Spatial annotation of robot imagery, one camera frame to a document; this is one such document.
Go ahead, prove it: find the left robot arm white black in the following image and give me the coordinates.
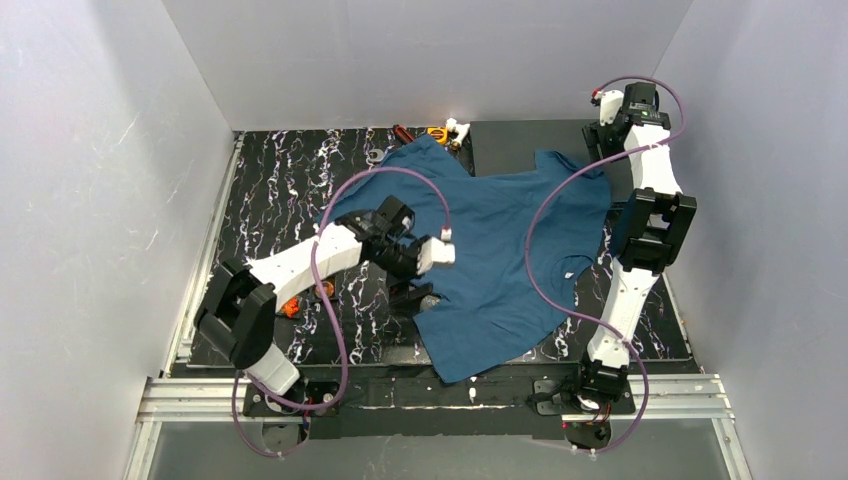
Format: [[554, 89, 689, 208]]
[[194, 196, 424, 395]]

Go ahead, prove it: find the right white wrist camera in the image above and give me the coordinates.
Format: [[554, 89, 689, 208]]
[[590, 89, 624, 126]]

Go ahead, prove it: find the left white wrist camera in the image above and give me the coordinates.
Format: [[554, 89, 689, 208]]
[[416, 227, 456, 275]]

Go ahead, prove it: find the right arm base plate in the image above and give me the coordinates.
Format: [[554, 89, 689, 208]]
[[527, 361, 637, 450]]

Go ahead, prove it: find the dark grey network switch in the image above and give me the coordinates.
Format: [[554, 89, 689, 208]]
[[467, 119, 632, 209]]

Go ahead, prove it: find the blue t-shirt garment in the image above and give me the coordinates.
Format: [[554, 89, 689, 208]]
[[332, 136, 610, 383]]

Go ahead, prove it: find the small white figurine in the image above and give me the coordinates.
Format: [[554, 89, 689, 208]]
[[445, 118, 470, 150]]

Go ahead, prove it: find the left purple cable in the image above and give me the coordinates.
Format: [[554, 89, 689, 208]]
[[230, 165, 454, 460]]

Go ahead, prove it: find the red handled tool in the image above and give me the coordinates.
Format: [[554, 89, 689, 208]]
[[392, 124, 416, 145]]

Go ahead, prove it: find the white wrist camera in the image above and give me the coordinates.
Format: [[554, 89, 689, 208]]
[[416, 227, 456, 275], [590, 89, 624, 126]]

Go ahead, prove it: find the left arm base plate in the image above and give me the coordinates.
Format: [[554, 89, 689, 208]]
[[241, 380, 339, 418]]

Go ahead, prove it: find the purple cable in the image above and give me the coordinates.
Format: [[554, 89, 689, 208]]
[[230, 165, 454, 460], [523, 75, 686, 454]]

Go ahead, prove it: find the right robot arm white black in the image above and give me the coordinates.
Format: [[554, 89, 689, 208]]
[[583, 77, 697, 375]]

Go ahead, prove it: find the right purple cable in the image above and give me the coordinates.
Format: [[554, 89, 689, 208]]
[[523, 75, 686, 454]]

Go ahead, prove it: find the aluminium frame rail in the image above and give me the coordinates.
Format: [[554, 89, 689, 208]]
[[130, 374, 751, 479]]

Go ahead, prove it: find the red flower brooch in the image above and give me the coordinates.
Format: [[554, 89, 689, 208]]
[[279, 297, 301, 319]]

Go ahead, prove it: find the yellow tape measure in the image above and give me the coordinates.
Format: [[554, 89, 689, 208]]
[[426, 127, 449, 145]]

